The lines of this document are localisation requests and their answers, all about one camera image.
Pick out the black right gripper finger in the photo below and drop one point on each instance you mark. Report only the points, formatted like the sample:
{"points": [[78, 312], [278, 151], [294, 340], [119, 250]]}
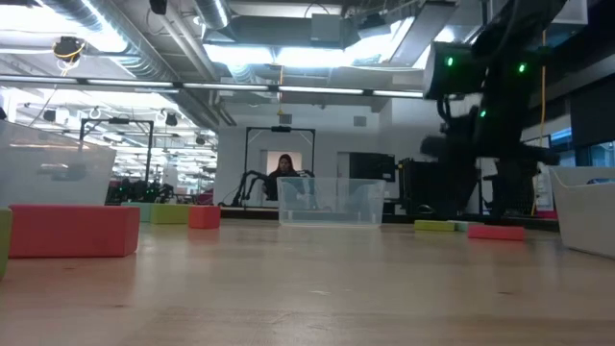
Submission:
{"points": [[507, 211]]}

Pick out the red foam block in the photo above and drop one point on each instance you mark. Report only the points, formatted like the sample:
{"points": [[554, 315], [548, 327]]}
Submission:
{"points": [[204, 217], [72, 230], [495, 233]]}

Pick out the teal foam block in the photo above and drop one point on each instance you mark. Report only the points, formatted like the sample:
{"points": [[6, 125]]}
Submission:
{"points": [[461, 225], [137, 211]]}

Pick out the green foam block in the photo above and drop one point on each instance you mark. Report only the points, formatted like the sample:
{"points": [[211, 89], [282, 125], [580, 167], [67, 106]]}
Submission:
{"points": [[432, 226], [170, 214], [4, 240]]}

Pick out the black background robot arm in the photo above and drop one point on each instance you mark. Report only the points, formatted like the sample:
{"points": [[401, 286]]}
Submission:
{"points": [[245, 185]]}

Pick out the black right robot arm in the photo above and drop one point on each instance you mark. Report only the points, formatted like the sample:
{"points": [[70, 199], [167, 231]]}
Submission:
{"points": [[504, 96]]}

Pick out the whiteboard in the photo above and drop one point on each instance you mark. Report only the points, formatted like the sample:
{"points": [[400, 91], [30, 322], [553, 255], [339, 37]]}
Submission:
{"points": [[544, 187]]}

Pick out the red low box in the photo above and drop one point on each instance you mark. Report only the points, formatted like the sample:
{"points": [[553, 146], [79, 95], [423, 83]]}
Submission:
{"points": [[548, 215]]}

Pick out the white translucent plastic bin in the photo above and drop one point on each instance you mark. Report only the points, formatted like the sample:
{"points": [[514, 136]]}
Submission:
{"points": [[591, 216]]}

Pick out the black cabinet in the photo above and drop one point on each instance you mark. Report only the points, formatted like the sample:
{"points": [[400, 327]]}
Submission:
{"points": [[408, 192]]}

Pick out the person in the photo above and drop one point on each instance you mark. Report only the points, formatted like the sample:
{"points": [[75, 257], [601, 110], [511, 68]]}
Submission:
{"points": [[285, 168]]}

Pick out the grey ceiling unit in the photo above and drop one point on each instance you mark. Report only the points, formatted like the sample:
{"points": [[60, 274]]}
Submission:
{"points": [[327, 29]]}

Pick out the long linear ceiling light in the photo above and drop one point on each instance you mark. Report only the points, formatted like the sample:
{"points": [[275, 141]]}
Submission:
{"points": [[226, 86]]}

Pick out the background robot station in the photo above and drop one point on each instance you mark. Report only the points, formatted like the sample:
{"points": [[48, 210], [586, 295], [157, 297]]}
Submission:
{"points": [[144, 192]]}

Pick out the black aluminium table frame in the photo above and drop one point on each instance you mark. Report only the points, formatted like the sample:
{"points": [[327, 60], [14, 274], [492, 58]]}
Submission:
{"points": [[399, 218]]}

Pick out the black wall screen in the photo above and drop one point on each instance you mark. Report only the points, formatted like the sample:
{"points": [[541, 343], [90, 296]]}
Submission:
{"points": [[372, 167]]}

